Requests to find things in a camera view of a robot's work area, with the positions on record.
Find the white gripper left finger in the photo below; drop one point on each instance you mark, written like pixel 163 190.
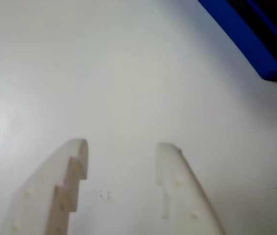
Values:
pixel 45 191

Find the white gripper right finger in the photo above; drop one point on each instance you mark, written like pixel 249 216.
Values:
pixel 185 195

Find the blue square box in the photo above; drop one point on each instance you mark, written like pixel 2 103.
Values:
pixel 241 34

